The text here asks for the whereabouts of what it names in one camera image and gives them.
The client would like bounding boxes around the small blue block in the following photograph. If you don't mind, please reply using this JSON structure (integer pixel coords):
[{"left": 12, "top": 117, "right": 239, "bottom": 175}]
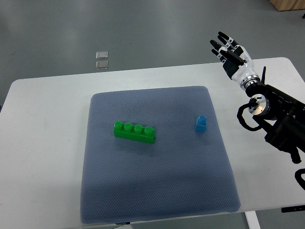
[{"left": 195, "top": 115, "right": 207, "bottom": 133}]

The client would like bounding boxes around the black label under table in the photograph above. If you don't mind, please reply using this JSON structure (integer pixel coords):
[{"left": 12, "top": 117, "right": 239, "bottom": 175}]
[{"left": 116, "top": 222, "right": 130, "bottom": 226}]

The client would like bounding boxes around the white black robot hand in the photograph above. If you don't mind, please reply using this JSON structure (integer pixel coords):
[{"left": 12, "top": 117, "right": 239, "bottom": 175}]
[{"left": 210, "top": 31, "right": 261, "bottom": 90}]

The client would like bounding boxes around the black table control panel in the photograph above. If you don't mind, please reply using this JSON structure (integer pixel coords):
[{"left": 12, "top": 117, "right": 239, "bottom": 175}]
[{"left": 281, "top": 205, "right": 305, "bottom": 213}]

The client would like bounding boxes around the blue-grey fabric mat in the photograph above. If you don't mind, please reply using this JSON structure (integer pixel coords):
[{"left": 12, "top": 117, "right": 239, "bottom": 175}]
[{"left": 81, "top": 86, "right": 240, "bottom": 224}]

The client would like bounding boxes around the upper metal floor plate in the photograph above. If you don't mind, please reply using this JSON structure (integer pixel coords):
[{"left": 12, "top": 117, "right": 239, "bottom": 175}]
[{"left": 96, "top": 51, "right": 108, "bottom": 60}]

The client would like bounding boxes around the wooden box corner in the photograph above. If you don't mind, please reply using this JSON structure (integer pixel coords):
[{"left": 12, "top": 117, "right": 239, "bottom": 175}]
[{"left": 269, "top": 0, "right": 305, "bottom": 11}]

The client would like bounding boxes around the long green block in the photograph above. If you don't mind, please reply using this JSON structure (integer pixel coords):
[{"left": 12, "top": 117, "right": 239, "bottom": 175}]
[{"left": 113, "top": 121, "right": 155, "bottom": 144}]

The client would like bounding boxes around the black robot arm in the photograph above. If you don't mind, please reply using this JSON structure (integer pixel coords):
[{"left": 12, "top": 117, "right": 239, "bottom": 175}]
[{"left": 237, "top": 68, "right": 305, "bottom": 164}]

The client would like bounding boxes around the white table leg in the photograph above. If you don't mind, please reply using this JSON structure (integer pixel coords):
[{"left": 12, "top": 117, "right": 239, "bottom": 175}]
[{"left": 244, "top": 211, "right": 261, "bottom": 229}]

